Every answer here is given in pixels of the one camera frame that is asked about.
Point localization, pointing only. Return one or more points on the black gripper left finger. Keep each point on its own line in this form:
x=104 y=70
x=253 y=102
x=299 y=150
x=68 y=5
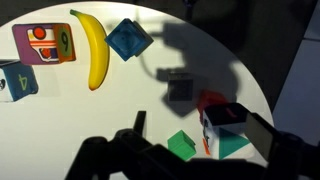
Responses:
x=140 y=122

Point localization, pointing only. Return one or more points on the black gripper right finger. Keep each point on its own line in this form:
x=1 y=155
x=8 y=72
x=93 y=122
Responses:
x=260 y=133

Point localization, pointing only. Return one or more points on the white soft cube teal triangle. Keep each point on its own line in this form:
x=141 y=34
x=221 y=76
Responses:
x=224 y=132

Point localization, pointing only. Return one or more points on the small green cube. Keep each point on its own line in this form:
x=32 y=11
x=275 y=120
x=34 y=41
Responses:
x=182 y=145

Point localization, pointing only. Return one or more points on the grey plastic block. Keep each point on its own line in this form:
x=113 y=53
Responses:
x=180 y=87

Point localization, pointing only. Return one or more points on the magenta orange stacked block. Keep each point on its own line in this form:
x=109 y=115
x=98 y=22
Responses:
x=208 y=98

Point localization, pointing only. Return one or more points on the white round table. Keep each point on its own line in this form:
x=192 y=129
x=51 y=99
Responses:
x=41 y=133

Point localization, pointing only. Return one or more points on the yellow banana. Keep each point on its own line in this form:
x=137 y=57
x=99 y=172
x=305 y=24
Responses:
x=99 y=50

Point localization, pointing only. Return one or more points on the blue plastic block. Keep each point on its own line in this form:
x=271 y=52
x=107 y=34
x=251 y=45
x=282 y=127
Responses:
x=128 y=39

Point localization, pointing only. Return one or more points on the purple orange soft cube six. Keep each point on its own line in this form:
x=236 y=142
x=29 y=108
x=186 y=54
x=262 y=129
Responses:
x=44 y=43

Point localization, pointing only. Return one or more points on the blue white soft cube four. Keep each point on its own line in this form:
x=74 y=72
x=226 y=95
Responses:
x=16 y=81

